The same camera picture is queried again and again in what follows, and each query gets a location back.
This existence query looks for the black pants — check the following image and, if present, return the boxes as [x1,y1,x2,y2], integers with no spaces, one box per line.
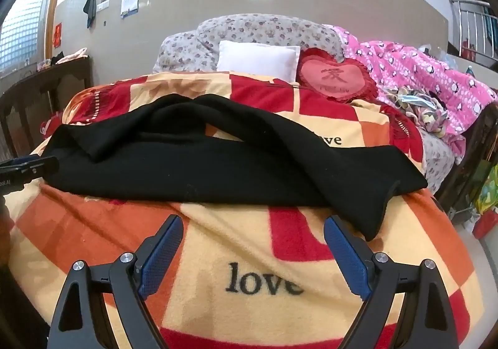
[41,93,429,243]

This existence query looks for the grey floral quilt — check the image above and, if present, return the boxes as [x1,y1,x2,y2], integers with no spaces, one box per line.
[153,14,345,73]

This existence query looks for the grey floral bed sheet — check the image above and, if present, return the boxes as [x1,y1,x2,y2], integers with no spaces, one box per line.
[422,131,466,194]

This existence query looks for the colourful patterned cloth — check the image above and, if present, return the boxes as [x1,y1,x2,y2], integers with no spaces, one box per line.
[379,85,452,137]

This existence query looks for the pink penguin print blanket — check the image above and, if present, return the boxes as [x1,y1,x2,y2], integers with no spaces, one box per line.
[323,24,498,136]

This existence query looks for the white pillow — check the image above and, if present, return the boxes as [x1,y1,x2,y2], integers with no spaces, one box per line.
[217,40,301,83]

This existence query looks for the dark wooden desk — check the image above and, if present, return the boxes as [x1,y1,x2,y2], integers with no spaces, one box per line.
[0,55,94,163]

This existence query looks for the glass block window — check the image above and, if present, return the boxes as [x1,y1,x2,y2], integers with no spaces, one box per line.
[0,0,53,73]

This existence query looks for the green plastic bag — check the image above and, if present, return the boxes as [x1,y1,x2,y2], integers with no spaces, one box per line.
[477,165,498,214]

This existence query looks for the pile of clothes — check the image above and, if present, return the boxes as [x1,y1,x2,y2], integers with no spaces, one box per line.
[37,48,88,70]

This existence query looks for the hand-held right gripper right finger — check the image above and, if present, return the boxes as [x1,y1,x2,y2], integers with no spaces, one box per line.
[324,216,454,349]

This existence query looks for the red heart-shaped pillow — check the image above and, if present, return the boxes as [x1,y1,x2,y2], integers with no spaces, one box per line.
[296,48,380,104]

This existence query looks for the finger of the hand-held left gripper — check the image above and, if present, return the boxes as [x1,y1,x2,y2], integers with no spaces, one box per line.
[0,156,60,181]

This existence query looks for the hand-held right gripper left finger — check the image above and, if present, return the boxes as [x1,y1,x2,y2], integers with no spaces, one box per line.
[49,216,184,349]

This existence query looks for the dark wooden bed frame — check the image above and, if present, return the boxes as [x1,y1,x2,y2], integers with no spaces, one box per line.
[436,100,498,219]

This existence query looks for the chrome metal rack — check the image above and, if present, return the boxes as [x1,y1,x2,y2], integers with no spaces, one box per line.
[449,0,498,70]

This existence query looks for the dark hanging garment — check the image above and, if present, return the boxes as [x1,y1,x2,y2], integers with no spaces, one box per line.
[83,0,98,29]

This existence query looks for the red orange checkered blanket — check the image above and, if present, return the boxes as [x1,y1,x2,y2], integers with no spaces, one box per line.
[8,71,483,349]

